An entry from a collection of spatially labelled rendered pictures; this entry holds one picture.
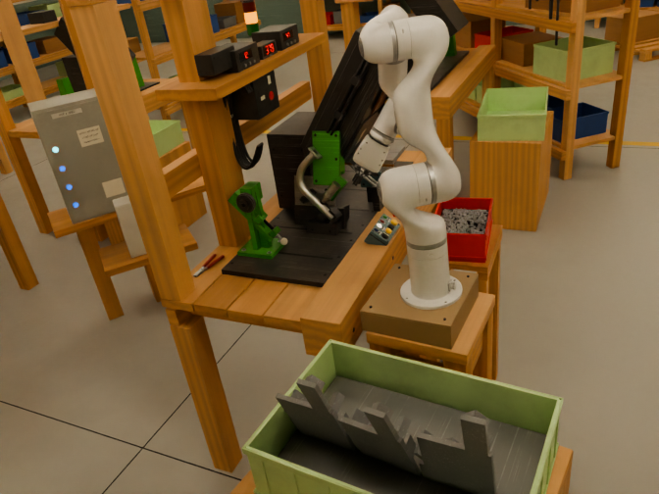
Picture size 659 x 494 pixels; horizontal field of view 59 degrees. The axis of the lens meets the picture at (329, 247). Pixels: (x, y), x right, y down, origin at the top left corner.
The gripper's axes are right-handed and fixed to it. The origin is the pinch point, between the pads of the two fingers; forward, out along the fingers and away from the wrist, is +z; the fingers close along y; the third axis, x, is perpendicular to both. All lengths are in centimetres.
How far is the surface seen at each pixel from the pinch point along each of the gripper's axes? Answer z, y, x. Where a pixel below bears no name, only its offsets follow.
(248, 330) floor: 129, 4, -93
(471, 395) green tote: 18, -46, 71
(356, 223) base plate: 22.1, -10.5, -25.6
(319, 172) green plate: 10.6, 12.4, -25.6
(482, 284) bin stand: 14, -61, -7
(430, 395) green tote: 26, -40, 66
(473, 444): 10, -36, 104
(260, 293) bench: 48, 11, 16
